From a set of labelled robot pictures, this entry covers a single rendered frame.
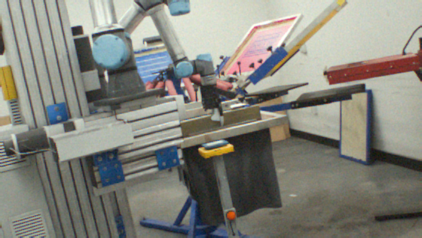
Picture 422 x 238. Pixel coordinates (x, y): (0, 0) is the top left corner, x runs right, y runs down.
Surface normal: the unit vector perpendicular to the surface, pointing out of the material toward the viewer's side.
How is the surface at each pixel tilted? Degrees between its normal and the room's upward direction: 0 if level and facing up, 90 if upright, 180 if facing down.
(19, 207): 90
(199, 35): 90
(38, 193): 90
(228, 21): 90
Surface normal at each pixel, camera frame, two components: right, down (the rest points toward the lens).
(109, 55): 0.04, 0.25
